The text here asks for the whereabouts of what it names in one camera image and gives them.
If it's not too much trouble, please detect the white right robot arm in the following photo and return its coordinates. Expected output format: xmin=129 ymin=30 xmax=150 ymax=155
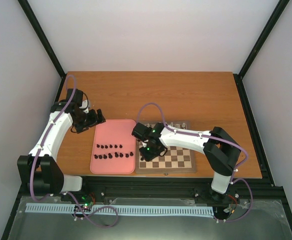
xmin=131 ymin=115 xmax=244 ymax=194

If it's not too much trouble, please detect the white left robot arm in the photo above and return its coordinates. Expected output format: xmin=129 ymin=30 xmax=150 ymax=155
xmin=17 ymin=101 xmax=106 ymax=202

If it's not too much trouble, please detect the wooden chess board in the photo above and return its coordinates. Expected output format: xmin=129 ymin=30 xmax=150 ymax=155
xmin=135 ymin=121 xmax=198 ymax=175

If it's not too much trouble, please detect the pink plastic tray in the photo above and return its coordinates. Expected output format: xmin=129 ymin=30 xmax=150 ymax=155
xmin=90 ymin=119 xmax=136 ymax=175

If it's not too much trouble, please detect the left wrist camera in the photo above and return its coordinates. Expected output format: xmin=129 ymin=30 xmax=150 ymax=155
xmin=80 ymin=100 xmax=91 ymax=113

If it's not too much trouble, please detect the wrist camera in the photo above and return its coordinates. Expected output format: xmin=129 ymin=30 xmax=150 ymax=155
xmin=80 ymin=100 xmax=91 ymax=113
xmin=131 ymin=122 xmax=152 ymax=142

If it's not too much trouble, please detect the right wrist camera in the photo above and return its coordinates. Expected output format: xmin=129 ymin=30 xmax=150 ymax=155
xmin=131 ymin=122 xmax=152 ymax=142

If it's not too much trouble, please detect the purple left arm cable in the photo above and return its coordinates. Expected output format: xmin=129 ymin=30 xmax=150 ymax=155
xmin=28 ymin=74 xmax=119 ymax=228

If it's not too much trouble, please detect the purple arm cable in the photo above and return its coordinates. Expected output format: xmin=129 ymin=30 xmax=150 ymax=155
xmin=137 ymin=102 xmax=254 ymax=223
xmin=28 ymin=74 xmax=119 ymax=228

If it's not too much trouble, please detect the black aluminium frame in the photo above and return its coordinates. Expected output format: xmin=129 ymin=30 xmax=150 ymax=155
xmin=0 ymin=0 xmax=292 ymax=240

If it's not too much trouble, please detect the light blue cable duct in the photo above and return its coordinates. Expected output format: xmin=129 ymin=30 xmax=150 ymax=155
xmin=24 ymin=203 xmax=214 ymax=218

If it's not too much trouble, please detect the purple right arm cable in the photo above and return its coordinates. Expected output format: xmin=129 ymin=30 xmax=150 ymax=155
xmin=137 ymin=102 xmax=254 ymax=223

